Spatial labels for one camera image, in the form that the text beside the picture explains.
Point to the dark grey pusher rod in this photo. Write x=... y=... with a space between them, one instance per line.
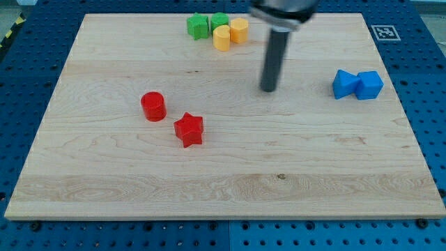
x=274 y=56

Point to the blue triangle block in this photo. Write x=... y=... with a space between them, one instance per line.
x=344 y=84

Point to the yellow hexagon block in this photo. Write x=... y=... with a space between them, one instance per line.
x=239 y=29

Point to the yellow heart block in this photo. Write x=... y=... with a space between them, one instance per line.
x=221 y=38

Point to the green cylinder block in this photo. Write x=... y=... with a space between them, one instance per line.
x=218 y=19

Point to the green star block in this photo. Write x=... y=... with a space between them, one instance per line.
x=198 y=26

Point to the blue cube block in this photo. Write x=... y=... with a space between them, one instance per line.
x=369 y=86

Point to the fiducial marker tag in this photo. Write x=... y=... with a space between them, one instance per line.
x=385 y=32

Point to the red star block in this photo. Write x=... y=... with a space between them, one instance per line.
x=189 y=129

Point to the red cylinder block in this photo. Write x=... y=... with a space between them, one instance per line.
x=153 y=106

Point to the wooden board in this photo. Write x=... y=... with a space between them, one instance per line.
x=294 y=154

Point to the yellow black hazard tape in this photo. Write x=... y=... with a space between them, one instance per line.
x=12 y=33

